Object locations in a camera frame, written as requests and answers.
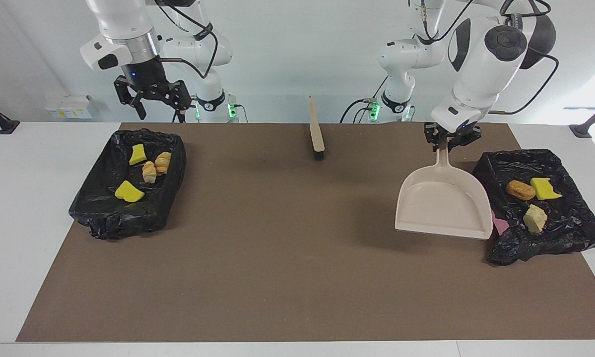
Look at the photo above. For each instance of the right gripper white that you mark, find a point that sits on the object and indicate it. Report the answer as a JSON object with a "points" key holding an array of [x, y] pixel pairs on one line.
{"points": [[103, 53]]}

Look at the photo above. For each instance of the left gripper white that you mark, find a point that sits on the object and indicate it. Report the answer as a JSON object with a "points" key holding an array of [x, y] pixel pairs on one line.
{"points": [[458, 116]]}

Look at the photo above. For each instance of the yellow wedge sponge piece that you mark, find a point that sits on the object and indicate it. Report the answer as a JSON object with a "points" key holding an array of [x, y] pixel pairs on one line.
{"points": [[137, 155]]}

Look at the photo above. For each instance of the large beige bread piece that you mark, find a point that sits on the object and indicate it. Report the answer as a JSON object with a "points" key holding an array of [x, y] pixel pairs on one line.
{"points": [[163, 162]]}

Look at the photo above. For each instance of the beige plastic dustpan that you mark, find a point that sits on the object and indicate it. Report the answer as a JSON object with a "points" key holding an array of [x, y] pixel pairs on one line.
{"points": [[441, 203]]}

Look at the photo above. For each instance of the small tan bread piece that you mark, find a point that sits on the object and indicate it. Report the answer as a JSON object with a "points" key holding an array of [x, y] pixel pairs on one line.
{"points": [[149, 172]]}

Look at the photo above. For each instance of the brown oval bun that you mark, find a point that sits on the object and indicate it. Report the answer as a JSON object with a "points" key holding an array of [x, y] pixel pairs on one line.
{"points": [[520, 190]]}

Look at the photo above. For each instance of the yellow notched sponge piece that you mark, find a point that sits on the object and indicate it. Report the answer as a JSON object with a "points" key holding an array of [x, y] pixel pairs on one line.
{"points": [[128, 192]]}

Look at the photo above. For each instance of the yellow boot-shaped sponge piece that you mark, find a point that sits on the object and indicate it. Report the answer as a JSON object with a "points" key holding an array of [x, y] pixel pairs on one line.
{"points": [[545, 189]]}

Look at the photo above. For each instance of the orange croissant piece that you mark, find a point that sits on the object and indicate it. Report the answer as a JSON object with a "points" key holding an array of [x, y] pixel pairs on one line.
{"points": [[534, 218]]}

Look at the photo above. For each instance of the beige brush with black bristles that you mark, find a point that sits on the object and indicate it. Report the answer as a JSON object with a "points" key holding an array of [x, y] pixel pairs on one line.
{"points": [[317, 139]]}

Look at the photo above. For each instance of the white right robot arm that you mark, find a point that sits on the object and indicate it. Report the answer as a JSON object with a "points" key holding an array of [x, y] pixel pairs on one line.
{"points": [[118, 20]]}

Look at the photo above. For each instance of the pink bin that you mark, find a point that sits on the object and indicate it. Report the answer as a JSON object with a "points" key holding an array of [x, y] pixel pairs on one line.
{"points": [[499, 224]]}

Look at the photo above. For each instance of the black trash bag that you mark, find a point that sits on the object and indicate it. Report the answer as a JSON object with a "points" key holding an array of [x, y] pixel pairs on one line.
{"points": [[103, 218], [565, 233]]}

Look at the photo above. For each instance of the white boxes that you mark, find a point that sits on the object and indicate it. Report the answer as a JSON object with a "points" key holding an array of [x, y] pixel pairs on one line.
{"points": [[71, 106]]}

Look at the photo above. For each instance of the brown table mat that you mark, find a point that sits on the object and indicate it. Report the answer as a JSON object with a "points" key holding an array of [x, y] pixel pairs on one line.
{"points": [[297, 287]]}

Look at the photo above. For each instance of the black camera stand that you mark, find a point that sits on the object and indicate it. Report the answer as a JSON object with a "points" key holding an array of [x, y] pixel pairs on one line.
{"points": [[4, 126], [582, 130]]}

